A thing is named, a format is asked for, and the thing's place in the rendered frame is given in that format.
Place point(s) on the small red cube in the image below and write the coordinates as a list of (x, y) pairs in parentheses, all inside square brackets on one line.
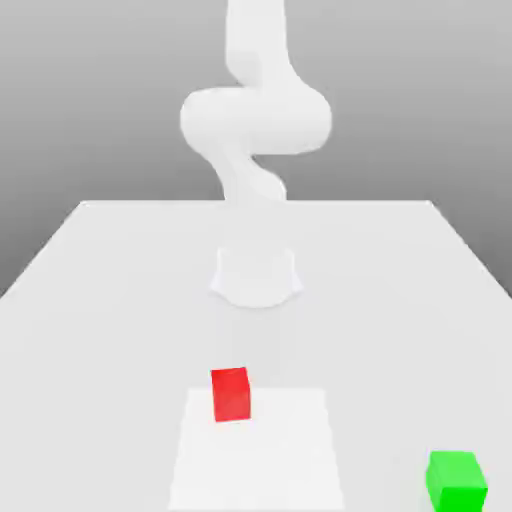
[(230, 396)]

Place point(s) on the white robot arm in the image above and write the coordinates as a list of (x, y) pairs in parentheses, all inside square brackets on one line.
[(256, 120)]

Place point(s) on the small green cube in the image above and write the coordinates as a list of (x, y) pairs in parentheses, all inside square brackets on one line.
[(456, 482)]

